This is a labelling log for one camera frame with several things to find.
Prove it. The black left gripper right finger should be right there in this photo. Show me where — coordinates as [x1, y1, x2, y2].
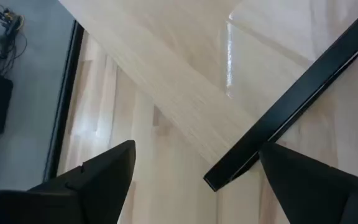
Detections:
[259, 142, 358, 224]

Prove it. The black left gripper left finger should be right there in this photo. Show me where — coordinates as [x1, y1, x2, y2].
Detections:
[0, 139, 136, 224]

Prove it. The black table edge frame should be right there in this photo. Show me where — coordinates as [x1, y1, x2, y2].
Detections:
[42, 20, 85, 183]

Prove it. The tangle of cables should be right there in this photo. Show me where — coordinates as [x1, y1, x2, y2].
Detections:
[0, 6, 28, 68]

